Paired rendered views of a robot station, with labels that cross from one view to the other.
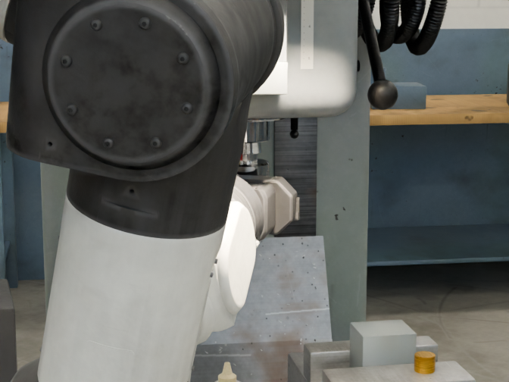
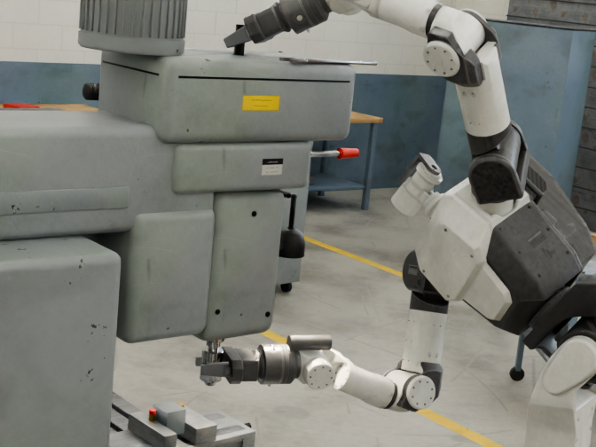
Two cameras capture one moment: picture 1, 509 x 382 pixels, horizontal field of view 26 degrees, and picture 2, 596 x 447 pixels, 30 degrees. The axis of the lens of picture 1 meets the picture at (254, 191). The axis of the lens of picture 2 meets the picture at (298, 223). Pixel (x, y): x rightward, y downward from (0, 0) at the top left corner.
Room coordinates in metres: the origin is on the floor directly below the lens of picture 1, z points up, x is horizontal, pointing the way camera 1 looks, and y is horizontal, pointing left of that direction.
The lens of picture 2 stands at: (2.19, 2.04, 2.05)
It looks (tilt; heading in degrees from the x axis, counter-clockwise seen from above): 12 degrees down; 239
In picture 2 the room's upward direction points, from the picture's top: 6 degrees clockwise
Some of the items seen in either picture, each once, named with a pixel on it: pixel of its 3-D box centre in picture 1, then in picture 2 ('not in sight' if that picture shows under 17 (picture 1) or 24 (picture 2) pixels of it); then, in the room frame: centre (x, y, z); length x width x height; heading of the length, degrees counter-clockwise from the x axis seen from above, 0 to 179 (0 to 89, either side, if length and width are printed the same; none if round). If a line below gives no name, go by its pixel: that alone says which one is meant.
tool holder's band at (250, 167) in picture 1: (246, 166); (212, 351); (1.13, 0.01, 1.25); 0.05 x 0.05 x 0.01
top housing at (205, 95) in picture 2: not in sight; (229, 92); (1.15, 0.01, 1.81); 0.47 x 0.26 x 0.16; 8
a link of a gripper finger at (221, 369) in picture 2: not in sight; (215, 370); (1.14, 0.04, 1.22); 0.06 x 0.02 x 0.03; 167
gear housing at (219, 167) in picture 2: not in sight; (212, 156); (1.17, 0.01, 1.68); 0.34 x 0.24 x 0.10; 8
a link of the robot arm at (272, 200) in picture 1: (224, 215); (252, 365); (1.04, 0.03, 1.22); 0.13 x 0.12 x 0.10; 77
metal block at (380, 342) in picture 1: (382, 353); (168, 419); (1.15, -0.14, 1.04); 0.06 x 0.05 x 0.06; 101
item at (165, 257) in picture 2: not in sight; (140, 261); (1.33, 0.03, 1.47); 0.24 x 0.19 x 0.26; 98
